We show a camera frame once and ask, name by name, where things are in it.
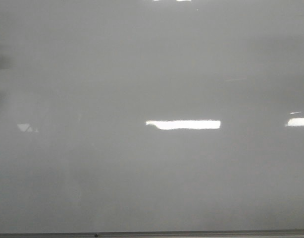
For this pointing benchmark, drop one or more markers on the white glossy whiteboard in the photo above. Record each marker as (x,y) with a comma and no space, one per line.
(151,115)

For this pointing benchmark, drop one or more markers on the grey aluminium whiteboard frame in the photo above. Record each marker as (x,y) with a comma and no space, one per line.
(294,233)

